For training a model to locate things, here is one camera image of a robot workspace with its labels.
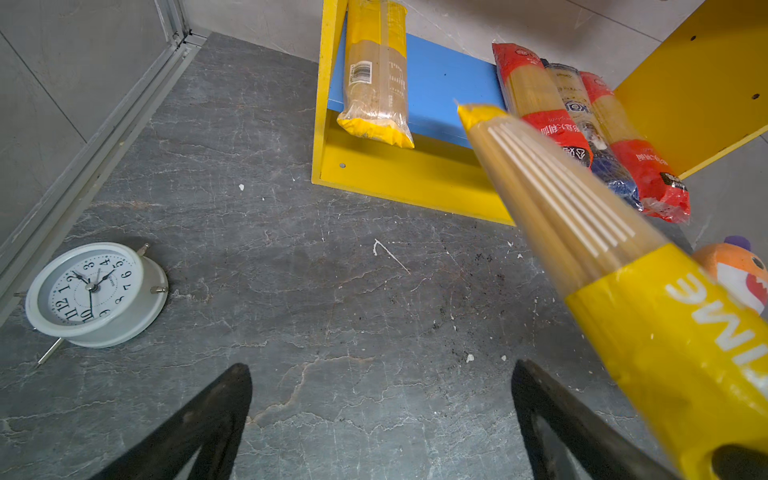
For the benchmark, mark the yellow top spaghetti bag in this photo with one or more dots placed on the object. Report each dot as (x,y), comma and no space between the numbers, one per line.
(375,80)

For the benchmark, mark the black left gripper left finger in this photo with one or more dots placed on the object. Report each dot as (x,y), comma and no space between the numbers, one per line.
(207,431)

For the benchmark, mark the blue gold spaghetti bag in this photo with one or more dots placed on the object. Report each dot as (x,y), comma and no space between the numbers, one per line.
(605,165)

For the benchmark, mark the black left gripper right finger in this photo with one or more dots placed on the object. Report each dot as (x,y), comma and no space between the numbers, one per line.
(558,431)

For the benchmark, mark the red yellow spaghetti bag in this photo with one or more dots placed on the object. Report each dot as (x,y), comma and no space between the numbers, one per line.
(531,95)

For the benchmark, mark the orange shark plush toy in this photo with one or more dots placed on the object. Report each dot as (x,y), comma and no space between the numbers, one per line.
(734,266)

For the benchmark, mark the yellow clear spaghetti bag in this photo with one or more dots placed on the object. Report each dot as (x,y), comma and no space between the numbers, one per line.
(690,358)

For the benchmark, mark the yellow shelf with coloured boards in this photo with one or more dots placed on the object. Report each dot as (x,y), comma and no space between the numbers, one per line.
(696,98)

